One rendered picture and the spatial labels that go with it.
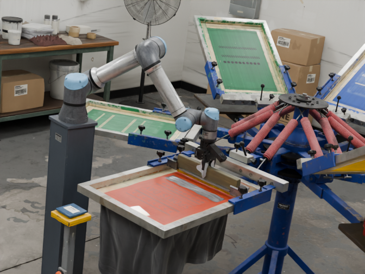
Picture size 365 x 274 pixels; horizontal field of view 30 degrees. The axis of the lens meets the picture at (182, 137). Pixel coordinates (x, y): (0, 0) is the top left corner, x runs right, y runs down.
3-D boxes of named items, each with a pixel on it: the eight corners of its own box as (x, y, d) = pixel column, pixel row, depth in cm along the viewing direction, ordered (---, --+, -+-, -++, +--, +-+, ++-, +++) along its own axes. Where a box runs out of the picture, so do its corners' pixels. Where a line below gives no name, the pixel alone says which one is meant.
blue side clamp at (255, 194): (234, 215, 327) (236, 201, 325) (226, 211, 330) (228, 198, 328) (270, 200, 349) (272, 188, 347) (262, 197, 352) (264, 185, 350)
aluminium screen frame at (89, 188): (163, 238, 292) (164, 231, 291) (76, 191, 328) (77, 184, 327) (269, 197, 349) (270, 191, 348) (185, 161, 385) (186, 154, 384)
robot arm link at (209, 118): (205, 105, 348) (221, 109, 346) (203, 126, 351) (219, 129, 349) (201, 109, 340) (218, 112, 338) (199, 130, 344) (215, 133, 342)
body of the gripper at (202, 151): (203, 155, 357) (206, 134, 354) (215, 160, 352) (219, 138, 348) (194, 158, 352) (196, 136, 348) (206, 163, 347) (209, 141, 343)
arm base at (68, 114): (52, 116, 352) (54, 98, 349) (77, 113, 362) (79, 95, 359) (68, 125, 342) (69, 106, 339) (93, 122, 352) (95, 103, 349)
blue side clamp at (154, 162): (152, 175, 361) (153, 163, 359) (145, 173, 364) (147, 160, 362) (189, 165, 383) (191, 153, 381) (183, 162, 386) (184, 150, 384)
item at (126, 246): (155, 311, 316) (166, 228, 303) (92, 270, 344) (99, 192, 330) (159, 309, 319) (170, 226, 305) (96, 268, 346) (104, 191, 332)
